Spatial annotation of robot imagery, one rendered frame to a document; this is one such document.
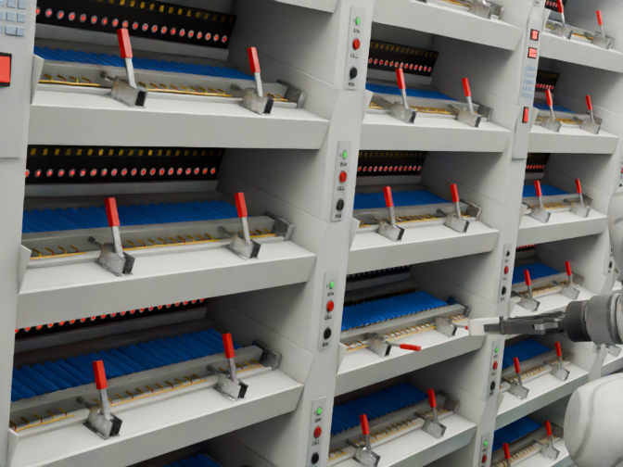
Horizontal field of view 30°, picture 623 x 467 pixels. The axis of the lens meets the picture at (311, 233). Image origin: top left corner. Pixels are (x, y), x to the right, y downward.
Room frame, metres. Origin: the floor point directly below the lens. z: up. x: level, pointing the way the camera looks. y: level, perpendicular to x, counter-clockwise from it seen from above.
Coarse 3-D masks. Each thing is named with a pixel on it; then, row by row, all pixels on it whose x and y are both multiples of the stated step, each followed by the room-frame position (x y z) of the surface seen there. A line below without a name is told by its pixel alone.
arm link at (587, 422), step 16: (592, 384) 1.44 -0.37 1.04; (608, 384) 1.42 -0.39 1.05; (576, 400) 1.44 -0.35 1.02; (592, 400) 1.41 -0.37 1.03; (608, 400) 1.40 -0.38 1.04; (576, 416) 1.43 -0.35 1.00; (592, 416) 1.39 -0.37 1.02; (608, 416) 1.39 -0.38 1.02; (576, 432) 1.41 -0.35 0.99; (592, 432) 1.39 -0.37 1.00; (608, 432) 1.38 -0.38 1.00; (576, 448) 1.41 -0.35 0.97; (592, 448) 1.39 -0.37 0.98; (608, 448) 1.38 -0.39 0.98; (576, 464) 1.43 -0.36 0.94; (592, 464) 1.39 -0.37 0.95; (608, 464) 1.38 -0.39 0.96
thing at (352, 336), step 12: (420, 312) 2.20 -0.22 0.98; (432, 312) 2.23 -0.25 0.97; (444, 312) 2.25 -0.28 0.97; (456, 312) 2.31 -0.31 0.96; (372, 324) 2.04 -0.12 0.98; (384, 324) 2.06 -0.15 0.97; (396, 324) 2.08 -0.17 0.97; (408, 324) 2.13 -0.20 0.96; (420, 324) 2.18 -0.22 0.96; (348, 336) 1.94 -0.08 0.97; (360, 336) 1.97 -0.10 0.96
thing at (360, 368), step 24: (432, 288) 2.40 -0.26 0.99; (456, 288) 2.37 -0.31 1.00; (480, 312) 2.34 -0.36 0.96; (408, 336) 2.11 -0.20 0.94; (432, 336) 2.16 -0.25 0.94; (456, 336) 2.21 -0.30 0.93; (480, 336) 2.31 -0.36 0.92; (360, 360) 1.91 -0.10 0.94; (384, 360) 1.95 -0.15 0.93; (408, 360) 2.04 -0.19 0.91; (432, 360) 2.14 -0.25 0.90; (336, 384) 1.83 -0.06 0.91; (360, 384) 1.91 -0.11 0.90
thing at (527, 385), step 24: (528, 336) 2.97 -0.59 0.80; (552, 336) 2.98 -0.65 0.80; (504, 360) 2.73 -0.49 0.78; (528, 360) 2.77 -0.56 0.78; (552, 360) 2.89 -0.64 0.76; (576, 360) 2.95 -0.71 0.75; (504, 384) 2.62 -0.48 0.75; (528, 384) 2.68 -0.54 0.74; (552, 384) 2.74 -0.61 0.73; (576, 384) 2.86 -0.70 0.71; (504, 408) 2.47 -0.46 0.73; (528, 408) 2.60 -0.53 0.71
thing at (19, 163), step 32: (32, 0) 1.21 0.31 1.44; (32, 32) 1.22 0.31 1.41; (0, 160) 1.19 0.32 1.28; (0, 192) 1.19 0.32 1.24; (0, 224) 1.19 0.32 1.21; (0, 256) 1.20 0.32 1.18; (0, 288) 1.20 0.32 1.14; (0, 320) 1.20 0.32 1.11; (0, 352) 1.20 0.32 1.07; (0, 384) 1.21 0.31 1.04; (0, 416) 1.21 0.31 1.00; (0, 448) 1.21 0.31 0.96
